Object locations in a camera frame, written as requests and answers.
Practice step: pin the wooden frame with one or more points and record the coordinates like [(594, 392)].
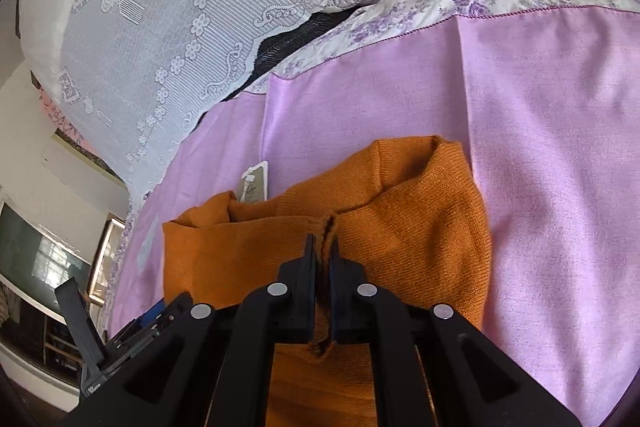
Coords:
[(102, 257)]

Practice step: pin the white hang tag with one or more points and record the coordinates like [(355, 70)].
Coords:
[(254, 184)]

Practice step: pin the dark shelf cabinet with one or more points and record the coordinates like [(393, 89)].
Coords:
[(35, 332)]

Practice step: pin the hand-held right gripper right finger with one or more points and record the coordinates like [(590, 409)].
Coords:
[(336, 277)]

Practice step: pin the dark glass screen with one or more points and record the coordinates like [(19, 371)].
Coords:
[(35, 252)]

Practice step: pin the purple floral quilt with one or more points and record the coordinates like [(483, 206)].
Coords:
[(395, 14)]

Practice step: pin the orange knit sweater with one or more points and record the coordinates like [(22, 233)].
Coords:
[(410, 227)]

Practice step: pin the white lace cover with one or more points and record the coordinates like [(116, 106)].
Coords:
[(165, 7)]

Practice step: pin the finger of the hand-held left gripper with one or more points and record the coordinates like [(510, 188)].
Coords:
[(155, 309)]

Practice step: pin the pink floral cloth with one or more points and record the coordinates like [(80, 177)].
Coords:
[(75, 132)]

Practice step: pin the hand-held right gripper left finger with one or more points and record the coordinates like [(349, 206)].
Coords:
[(309, 267)]

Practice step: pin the pink bed sheet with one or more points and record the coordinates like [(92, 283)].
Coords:
[(550, 147)]

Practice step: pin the dark cloth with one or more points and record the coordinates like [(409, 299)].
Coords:
[(290, 42)]

